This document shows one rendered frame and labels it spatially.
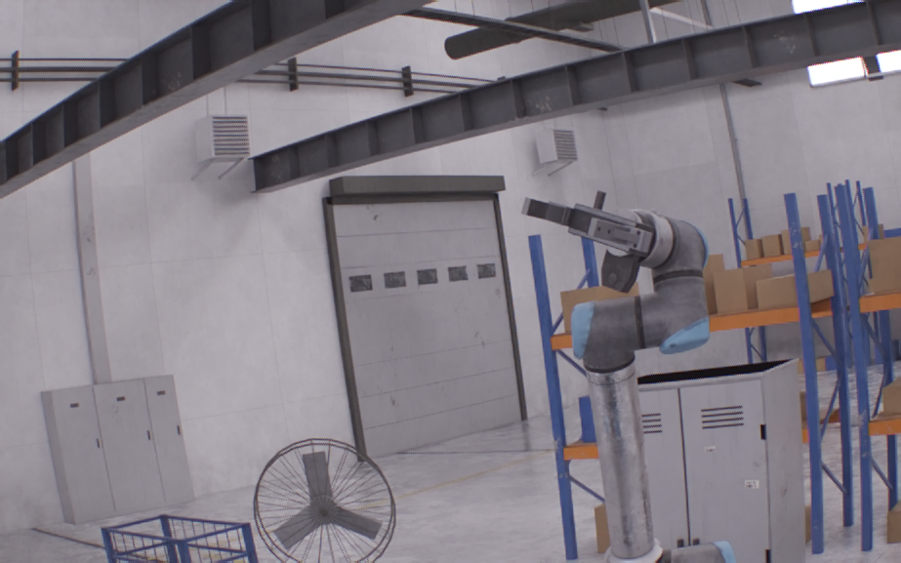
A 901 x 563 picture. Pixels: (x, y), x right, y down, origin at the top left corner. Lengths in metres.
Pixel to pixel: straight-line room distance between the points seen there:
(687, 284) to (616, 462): 0.34
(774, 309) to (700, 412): 3.29
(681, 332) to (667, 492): 3.95
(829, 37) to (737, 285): 4.54
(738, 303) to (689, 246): 7.22
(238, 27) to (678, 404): 5.60
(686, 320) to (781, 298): 6.94
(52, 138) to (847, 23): 9.55
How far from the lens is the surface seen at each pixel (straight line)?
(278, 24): 9.19
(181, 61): 10.33
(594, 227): 1.58
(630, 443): 1.91
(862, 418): 8.50
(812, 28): 12.70
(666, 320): 1.80
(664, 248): 1.77
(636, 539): 2.03
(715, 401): 5.48
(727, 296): 9.09
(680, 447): 5.62
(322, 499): 5.78
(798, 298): 8.59
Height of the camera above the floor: 2.47
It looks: 1 degrees up
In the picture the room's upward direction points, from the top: 8 degrees counter-clockwise
